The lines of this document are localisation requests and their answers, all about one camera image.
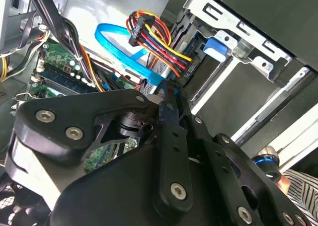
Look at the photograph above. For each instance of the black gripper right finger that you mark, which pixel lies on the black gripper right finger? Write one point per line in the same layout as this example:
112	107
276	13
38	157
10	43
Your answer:
221	161

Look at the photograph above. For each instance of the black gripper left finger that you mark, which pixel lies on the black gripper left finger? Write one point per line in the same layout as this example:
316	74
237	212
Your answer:
74	106

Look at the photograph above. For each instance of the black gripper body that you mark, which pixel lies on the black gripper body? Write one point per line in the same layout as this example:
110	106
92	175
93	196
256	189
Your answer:
111	198

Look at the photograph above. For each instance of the hard disk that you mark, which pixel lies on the hard disk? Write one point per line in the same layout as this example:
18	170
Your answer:
216	48

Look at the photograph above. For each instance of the person hand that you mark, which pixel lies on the person hand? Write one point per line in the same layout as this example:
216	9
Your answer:
284	186

